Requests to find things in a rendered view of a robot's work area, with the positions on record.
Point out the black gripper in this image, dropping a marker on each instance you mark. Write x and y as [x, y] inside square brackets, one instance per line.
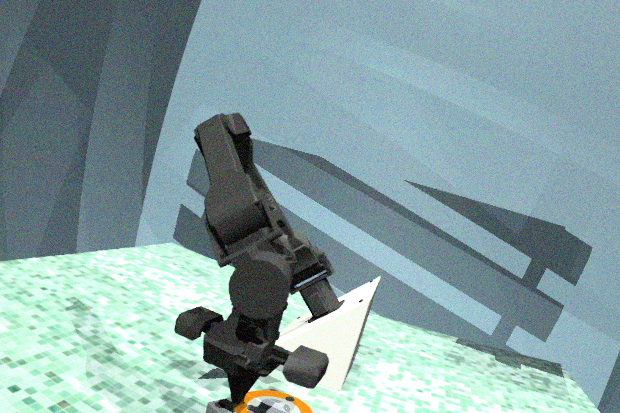
[304, 366]

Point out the orange round plate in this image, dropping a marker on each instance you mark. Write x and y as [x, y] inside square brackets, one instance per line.
[253, 398]

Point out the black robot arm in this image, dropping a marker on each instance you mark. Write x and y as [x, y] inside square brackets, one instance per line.
[268, 256]

